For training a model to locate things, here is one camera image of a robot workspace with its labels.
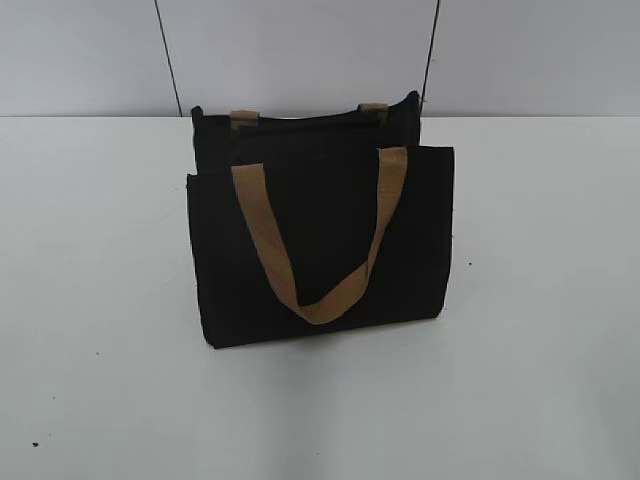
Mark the black tote bag tan handles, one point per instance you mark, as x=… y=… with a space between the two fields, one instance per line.
x=303 y=227

